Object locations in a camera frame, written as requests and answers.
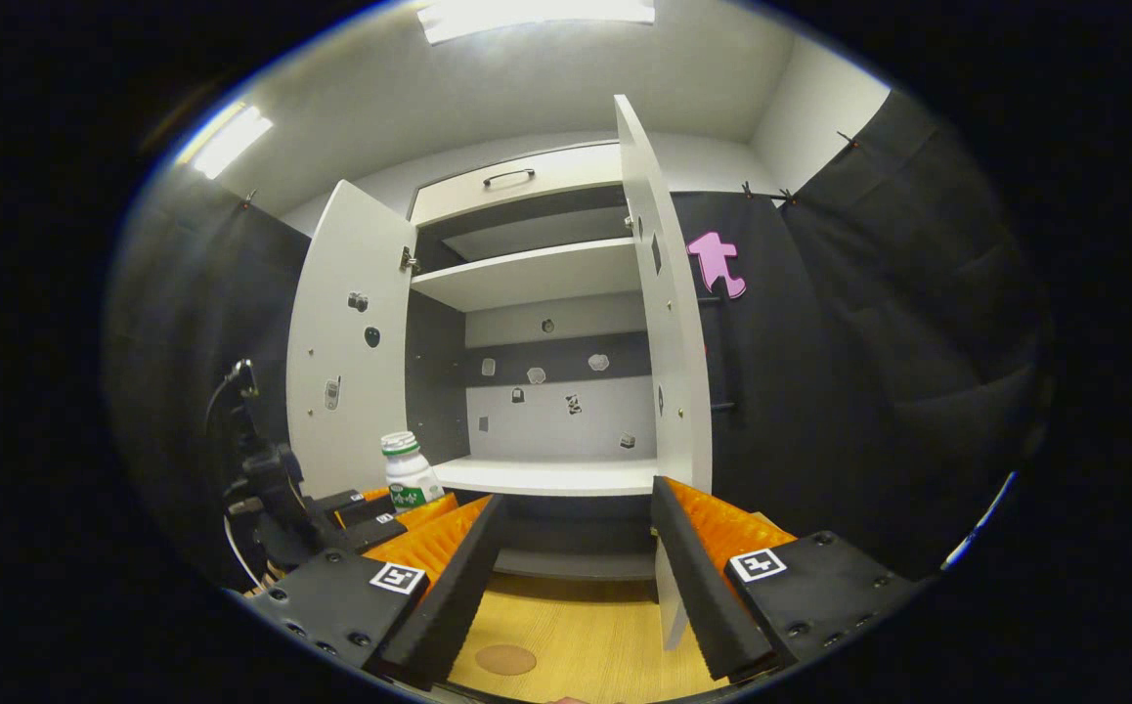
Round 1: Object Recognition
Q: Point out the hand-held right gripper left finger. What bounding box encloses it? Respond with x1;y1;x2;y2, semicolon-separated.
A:
248;494;506;690

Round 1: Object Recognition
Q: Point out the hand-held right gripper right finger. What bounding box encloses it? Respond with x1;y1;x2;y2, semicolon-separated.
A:
651;476;919;682

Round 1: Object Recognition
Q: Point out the white bottle with green label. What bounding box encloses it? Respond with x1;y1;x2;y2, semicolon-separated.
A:
380;431;446;513

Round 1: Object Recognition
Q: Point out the round brown coaster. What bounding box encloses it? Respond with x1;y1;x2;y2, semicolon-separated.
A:
474;643;539;677

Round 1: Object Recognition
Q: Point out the white cabinet door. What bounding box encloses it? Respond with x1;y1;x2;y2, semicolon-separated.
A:
614;94;714;652
285;179;418;500

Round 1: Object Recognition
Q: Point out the white cabinet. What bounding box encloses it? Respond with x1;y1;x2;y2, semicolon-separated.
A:
402;142;665;583

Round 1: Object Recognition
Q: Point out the white cabinet drawer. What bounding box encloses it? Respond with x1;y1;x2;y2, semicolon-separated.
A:
410;143;624;227

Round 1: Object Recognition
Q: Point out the black backdrop cloth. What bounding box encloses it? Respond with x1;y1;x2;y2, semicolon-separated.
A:
102;88;1056;588

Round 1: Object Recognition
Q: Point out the small ceiling light panel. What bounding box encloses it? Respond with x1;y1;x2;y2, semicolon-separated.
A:
192;102;275;181

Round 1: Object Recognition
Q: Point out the long ceiling light panel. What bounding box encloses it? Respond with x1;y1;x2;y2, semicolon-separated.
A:
417;0;657;46

